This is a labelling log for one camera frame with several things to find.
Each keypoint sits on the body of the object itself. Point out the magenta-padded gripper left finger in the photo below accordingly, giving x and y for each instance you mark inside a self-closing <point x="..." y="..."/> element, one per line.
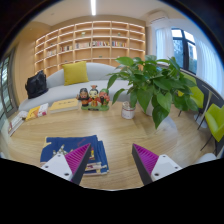
<point x="63" y="166"/>

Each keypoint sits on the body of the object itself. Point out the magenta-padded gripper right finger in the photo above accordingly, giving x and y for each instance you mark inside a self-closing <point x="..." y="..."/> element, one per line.
<point x="157" y="168"/>

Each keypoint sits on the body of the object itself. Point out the blue cartoon print towel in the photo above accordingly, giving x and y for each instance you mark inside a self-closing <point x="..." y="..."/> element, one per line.
<point x="73" y="143"/>

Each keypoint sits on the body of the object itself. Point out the white chair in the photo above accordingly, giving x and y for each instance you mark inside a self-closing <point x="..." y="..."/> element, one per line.
<point x="206" y="157"/>

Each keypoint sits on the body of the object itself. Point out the yellow and white book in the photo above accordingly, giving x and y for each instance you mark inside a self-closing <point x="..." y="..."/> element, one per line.
<point x="36" y="111"/>

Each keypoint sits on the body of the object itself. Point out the flat yellow book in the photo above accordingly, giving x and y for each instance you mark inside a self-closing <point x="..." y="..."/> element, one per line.
<point x="64" y="105"/>

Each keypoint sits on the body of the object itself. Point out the open white red book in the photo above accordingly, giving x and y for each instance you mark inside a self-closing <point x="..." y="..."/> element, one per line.
<point x="16" y="122"/>

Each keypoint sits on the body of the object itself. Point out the small white cup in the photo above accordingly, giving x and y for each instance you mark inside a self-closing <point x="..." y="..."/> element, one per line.
<point x="128" y="110"/>

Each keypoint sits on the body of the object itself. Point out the colourful figurine trio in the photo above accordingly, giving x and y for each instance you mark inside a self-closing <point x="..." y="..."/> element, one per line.
<point x="93" y="98"/>

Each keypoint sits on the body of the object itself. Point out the light grey curved sofa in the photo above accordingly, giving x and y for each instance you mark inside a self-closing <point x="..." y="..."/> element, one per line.
<point x="56" y="91"/>

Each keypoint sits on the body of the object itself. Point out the green potted plant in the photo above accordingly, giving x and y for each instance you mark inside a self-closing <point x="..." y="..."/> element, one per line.
<point x="153" y="83"/>

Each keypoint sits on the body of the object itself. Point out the black bag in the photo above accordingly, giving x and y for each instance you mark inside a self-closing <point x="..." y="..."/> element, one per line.
<point x="36" y="85"/>

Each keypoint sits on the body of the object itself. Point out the yellow square cushion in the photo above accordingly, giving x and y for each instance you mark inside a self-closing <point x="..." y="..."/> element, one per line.
<point x="75" y="73"/>

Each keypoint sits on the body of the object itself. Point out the grey framed glass door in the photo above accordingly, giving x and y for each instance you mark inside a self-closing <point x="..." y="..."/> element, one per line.
<point x="6" y="86"/>

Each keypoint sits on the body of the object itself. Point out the dark framed window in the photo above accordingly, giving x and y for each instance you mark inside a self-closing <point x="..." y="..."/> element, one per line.
<point x="183" y="50"/>

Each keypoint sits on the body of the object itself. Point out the white sheer curtain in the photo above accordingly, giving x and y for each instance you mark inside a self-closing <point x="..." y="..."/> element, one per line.
<point x="164" y="43"/>

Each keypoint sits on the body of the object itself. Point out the long ceiling light strip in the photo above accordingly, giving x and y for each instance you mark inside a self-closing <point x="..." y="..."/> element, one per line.
<point x="93" y="7"/>

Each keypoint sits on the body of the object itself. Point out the wooden wall bookshelf unit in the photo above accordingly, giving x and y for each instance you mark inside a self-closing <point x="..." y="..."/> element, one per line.
<point x="90" y="43"/>

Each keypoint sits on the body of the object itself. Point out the white wall air conditioner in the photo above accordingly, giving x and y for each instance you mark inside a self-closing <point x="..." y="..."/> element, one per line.
<point x="158" y="16"/>

